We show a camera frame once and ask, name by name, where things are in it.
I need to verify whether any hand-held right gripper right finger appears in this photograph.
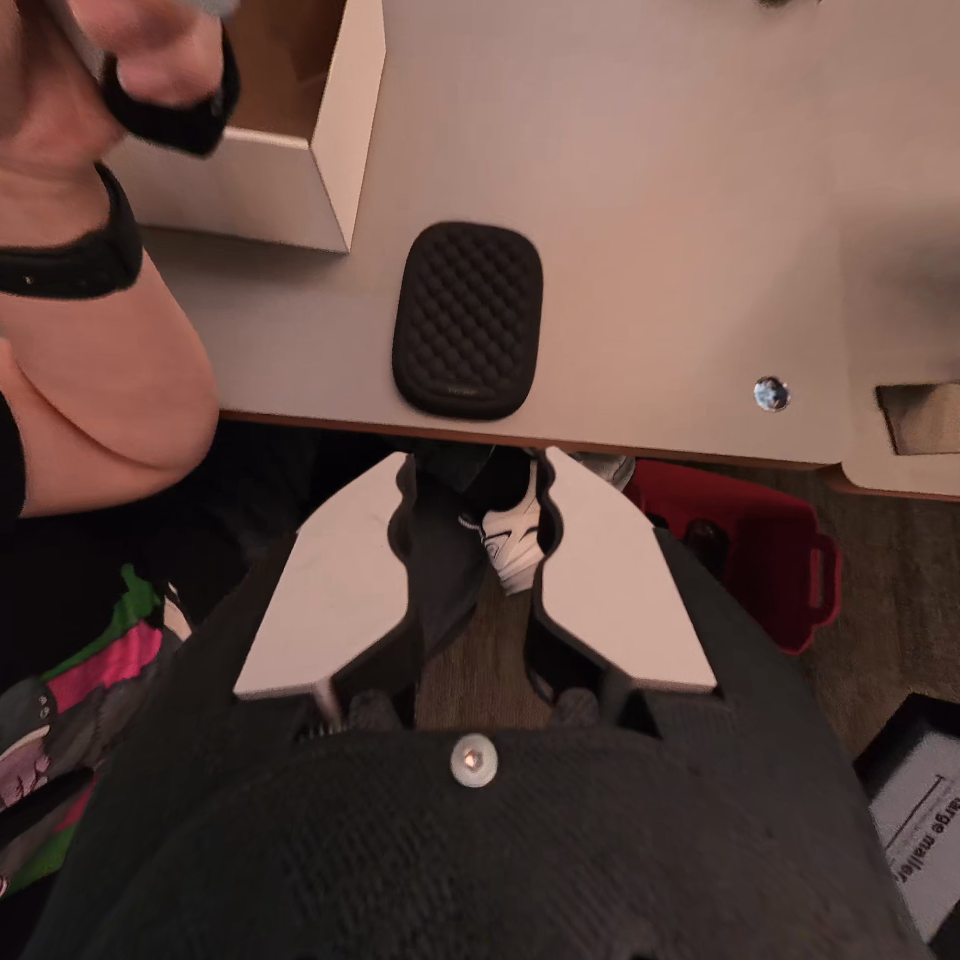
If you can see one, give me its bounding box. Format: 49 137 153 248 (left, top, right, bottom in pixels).
523 446 720 699

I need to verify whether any black wrist watch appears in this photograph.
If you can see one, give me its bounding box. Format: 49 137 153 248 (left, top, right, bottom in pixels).
0 161 144 301

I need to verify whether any person's colourful printed garment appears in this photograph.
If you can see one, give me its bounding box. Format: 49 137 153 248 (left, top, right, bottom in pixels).
0 562 196 901

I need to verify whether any black framed printed sign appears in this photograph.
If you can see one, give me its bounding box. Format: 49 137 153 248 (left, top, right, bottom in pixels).
853 691 960 948

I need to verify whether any person's left hand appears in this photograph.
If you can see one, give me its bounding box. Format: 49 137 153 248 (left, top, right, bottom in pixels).
0 0 226 252

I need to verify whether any white cardboard box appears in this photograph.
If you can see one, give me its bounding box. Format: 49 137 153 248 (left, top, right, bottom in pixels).
105 0 387 255

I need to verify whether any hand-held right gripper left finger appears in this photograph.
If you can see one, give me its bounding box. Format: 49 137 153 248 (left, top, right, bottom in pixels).
232 450 429 732

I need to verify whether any red plastic bin with handle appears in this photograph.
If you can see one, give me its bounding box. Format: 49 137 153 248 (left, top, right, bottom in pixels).
621 459 843 656

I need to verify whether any black quilted wrist rest pad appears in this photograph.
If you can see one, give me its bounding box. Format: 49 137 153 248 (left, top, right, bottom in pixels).
391 221 544 421

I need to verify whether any person's left forearm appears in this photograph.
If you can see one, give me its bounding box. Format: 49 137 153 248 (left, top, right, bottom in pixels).
0 225 220 519

